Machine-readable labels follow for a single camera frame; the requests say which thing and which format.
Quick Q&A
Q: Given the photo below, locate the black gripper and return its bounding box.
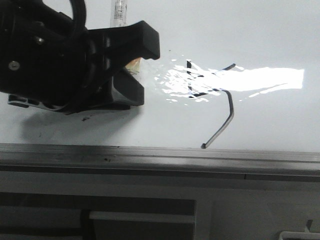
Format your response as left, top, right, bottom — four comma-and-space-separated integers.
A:
0, 0, 113, 113

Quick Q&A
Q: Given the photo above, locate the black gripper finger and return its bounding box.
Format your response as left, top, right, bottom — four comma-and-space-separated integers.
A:
67, 68, 145, 114
88, 20, 160, 75

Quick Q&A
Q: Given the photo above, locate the white whiteboard marker with tape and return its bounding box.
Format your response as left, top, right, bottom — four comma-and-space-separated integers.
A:
110, 0, 141, 76

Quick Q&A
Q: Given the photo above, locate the grey desk drawer unit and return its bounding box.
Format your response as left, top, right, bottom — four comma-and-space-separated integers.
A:
0, 192, 196, 240

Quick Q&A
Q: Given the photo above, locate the white plastic marker holder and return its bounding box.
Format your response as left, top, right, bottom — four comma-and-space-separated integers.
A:
278, 219, 320, 240

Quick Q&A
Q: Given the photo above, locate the white whiteboard with aluminium frame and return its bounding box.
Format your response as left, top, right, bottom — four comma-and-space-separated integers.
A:
0, 0, 320, 180

